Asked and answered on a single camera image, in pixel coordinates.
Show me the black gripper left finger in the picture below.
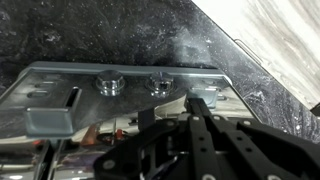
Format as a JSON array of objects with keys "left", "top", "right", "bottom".
[{"left": 93, "top": 108, "right": 194, "bottom": 180}]

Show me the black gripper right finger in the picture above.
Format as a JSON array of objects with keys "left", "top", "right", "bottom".
[{"left": 184, "top": 97, "right": 320, "bottom": 180}]

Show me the silver drawer handle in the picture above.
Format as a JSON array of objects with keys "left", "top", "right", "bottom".
[{"left": 233, "top": 37, "right": 265, "bottom": 65}]

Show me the chrome bread toaster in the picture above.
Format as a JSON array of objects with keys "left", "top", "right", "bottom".
[{"left": 0, "top": 60, "right": 265, "bottom": 180}]

